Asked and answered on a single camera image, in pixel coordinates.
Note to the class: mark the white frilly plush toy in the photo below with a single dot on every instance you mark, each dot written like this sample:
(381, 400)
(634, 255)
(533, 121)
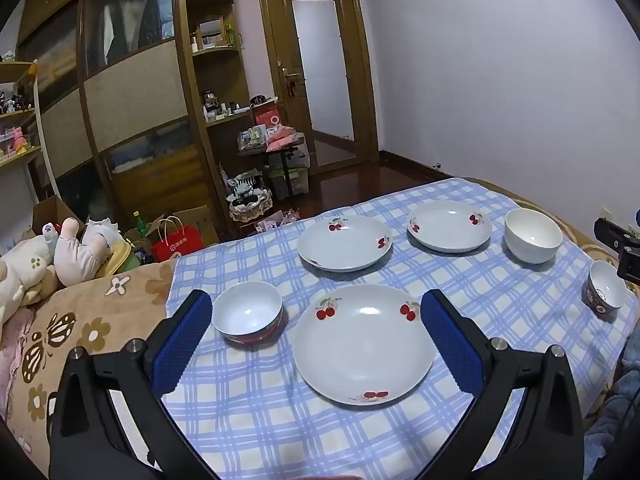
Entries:
(102, 232)

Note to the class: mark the large white bowl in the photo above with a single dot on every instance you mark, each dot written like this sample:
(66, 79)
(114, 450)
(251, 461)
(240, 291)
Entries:
(532, 242)

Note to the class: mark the red box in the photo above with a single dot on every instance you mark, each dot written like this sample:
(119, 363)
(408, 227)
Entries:
(265, 115)

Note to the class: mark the translucent storage box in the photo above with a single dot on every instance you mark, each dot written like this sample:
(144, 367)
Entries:
(297, 172)

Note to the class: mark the wooden picture frame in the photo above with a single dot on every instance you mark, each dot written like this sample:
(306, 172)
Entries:
(210, 30)

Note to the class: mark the pink cloth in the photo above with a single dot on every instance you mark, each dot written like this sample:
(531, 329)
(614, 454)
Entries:
(6, 355)

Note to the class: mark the wooden side shelf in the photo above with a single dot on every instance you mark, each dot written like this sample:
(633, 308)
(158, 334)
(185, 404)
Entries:
(20, 110)

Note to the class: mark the pink toy figure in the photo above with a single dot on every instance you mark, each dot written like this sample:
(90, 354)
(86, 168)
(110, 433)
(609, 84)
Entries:
(17, 139)

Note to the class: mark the white cherry print plate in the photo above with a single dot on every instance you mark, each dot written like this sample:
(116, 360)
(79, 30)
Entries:
(360, 345)
(345, 247)
(450, 227)

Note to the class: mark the cardboard box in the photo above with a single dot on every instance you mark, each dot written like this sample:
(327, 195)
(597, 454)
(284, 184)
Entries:
(50, 212)
(202, 220)

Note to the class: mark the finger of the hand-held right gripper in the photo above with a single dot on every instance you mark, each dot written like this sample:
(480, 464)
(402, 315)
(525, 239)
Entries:
(607, 232)
(631, 262)

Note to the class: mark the cream plush toy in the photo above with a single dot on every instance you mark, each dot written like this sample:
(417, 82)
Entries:
(25, 275)

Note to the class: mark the red patterned bowl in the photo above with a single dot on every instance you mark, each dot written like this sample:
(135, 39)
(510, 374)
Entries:
(602, 285)
(247, 310)

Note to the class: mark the green bottle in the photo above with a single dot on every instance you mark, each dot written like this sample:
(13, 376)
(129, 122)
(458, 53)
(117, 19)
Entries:
(140, 224)

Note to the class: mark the yellow green object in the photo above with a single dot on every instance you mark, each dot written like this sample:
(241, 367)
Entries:
(122, 260)

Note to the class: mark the wooden door with glass panel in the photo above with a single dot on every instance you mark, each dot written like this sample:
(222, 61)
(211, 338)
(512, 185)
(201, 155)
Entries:
(272, 60)

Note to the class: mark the white wall socket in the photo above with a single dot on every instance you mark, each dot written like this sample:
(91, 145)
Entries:
(606, 212)

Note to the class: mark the pink packet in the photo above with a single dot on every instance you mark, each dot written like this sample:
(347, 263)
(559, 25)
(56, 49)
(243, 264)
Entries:
(285, 137)

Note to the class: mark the small folding table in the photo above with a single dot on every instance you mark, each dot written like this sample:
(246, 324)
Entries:
(287, 160)

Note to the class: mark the blue fleece cloth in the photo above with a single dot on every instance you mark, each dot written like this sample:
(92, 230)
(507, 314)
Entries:
(625, 395)

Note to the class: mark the blue checked tablecloth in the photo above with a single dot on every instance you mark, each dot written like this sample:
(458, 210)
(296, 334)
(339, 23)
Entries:
(280, 410)

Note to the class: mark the red paper bag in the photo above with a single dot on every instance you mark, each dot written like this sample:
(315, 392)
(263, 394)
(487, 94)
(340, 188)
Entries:
(177, 245)

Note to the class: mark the wicker basket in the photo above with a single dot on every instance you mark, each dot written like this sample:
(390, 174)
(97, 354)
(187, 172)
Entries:
(247, 210)

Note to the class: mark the wooden corner shelf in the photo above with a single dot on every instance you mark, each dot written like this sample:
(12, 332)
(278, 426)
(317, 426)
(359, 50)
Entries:
(215, 51)

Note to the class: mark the wooden wardrobe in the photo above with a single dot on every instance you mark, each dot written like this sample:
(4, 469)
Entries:
(130, 100)

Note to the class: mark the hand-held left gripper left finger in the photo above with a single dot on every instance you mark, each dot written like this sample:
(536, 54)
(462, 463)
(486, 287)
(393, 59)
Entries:
(182, 345)

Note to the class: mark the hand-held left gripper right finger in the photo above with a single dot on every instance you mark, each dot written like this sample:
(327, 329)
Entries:
(450, 345)

